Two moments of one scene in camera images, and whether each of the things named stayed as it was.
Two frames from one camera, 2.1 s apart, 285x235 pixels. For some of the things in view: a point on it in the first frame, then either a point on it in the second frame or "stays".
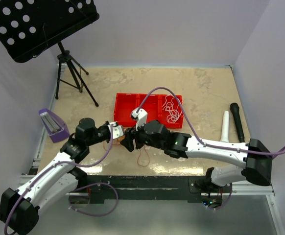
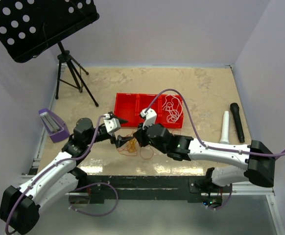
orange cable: [139, 155] -> [146, 147]
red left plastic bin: [125, 103] stays
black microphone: [234, 107] stays
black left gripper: [106, 125] -> [120, 140]
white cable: [172, 106] stays
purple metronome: [56, 128] stays
